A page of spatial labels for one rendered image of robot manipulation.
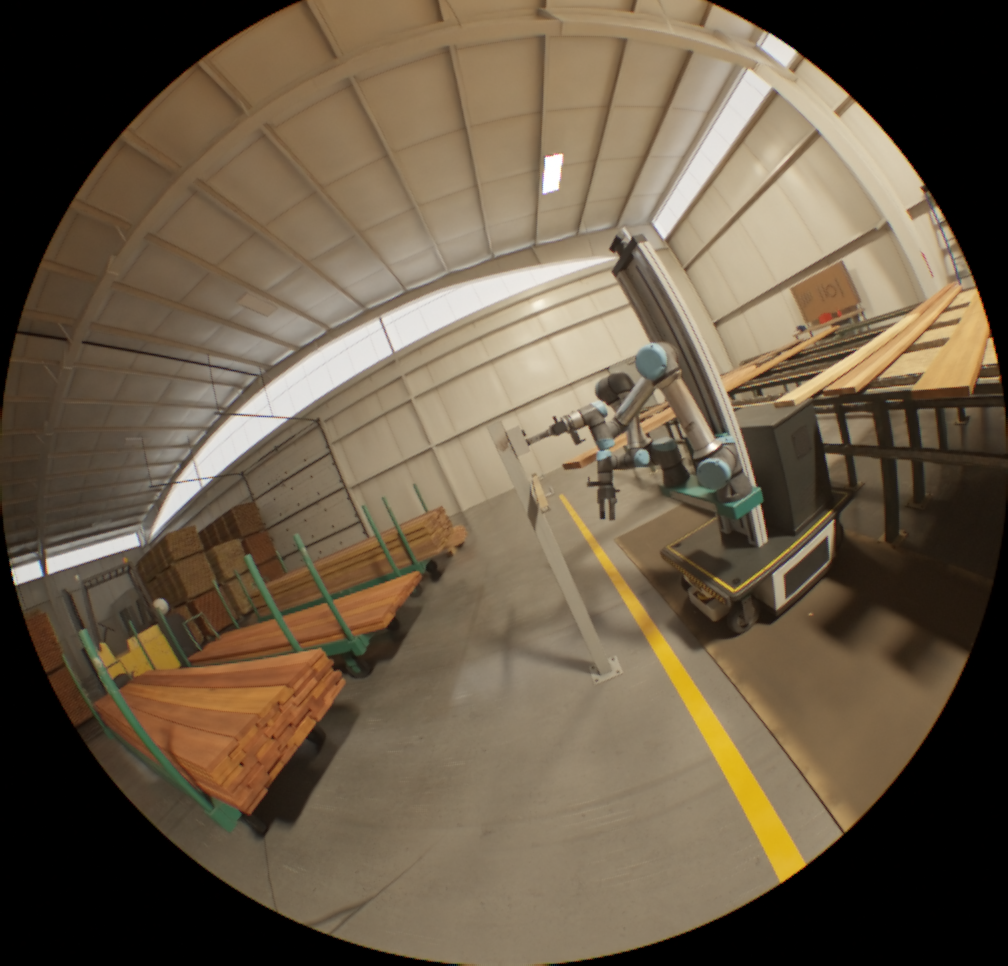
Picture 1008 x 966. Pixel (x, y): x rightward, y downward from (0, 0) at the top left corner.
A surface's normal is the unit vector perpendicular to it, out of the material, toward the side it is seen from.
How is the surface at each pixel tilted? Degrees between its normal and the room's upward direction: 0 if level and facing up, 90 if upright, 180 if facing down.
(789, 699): 0
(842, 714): 0
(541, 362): 89
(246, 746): 90
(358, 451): 86
